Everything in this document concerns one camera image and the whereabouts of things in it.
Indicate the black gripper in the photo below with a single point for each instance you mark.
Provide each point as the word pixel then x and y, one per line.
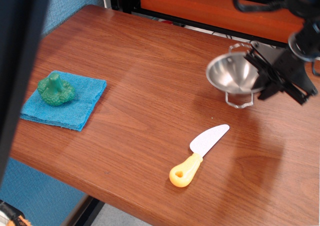
pixel 280 70

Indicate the steel bowl with wire handles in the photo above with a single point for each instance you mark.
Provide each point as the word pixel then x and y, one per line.
pixel 232 74

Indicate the blue folded cloth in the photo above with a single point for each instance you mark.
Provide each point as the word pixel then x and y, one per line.
pixel 71 115

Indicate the green toy broccoli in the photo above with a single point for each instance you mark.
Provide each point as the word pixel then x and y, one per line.
pixel 54 91

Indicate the orange object at corner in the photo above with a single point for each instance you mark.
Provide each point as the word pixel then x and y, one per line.
pixel 10 216

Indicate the orange panel black frame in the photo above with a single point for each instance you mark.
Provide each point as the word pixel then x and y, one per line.
pixel 272 28

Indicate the toy knife orange handle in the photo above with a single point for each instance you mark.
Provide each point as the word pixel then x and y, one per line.
pixel 182 174

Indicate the black table leg frame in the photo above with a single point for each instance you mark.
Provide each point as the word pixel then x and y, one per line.
pixel 84 213

